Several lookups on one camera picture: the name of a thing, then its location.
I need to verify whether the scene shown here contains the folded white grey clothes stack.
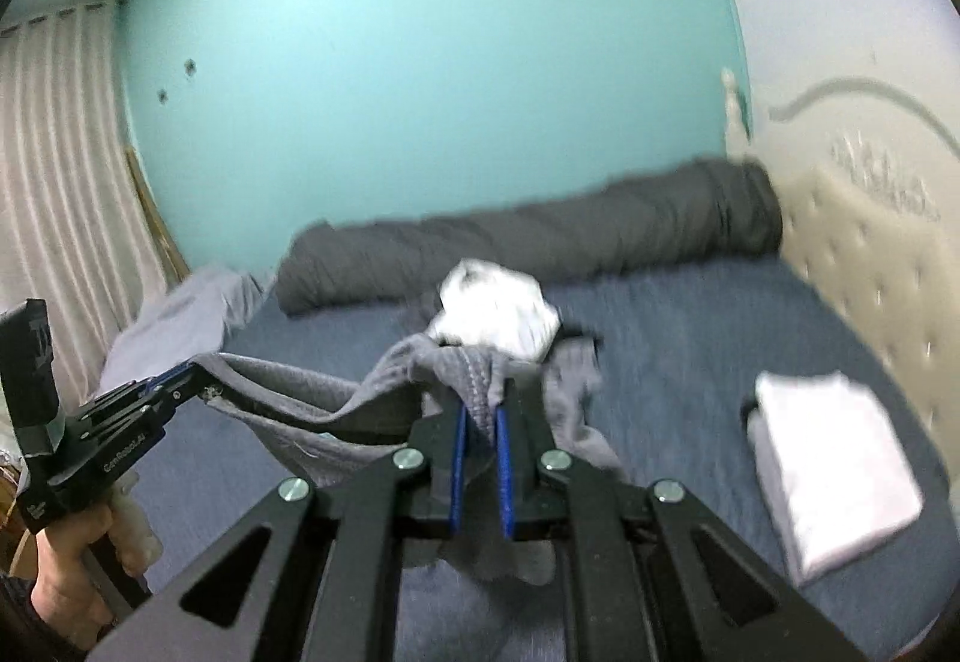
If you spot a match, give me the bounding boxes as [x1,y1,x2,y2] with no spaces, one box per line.
[745,373,924,586]

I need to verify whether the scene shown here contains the person's left hand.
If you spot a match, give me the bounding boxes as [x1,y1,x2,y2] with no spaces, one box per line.
[31,501,163,652]

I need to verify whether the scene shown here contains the cream tufted headboard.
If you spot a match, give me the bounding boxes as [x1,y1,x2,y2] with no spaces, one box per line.
[719,67,960,461]

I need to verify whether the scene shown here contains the light grey blanket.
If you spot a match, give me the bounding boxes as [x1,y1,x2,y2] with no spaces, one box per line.
[96,264,272,396]

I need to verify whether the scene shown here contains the blue patterned bed sheet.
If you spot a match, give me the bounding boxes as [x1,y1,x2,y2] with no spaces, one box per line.
[133,256,958,660]

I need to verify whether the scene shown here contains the white black garment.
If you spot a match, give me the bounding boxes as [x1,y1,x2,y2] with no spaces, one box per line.
[425,259,597,363]

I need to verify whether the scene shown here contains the grey quilted sweater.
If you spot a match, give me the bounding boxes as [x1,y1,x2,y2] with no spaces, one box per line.
[195,334,623,586]

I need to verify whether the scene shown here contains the dark grey rolled duvet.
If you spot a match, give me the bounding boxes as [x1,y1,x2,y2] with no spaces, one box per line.
[275,158,782,316]

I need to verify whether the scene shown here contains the beige striped curtain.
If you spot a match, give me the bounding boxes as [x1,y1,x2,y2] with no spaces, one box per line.
[2,0,167,407]

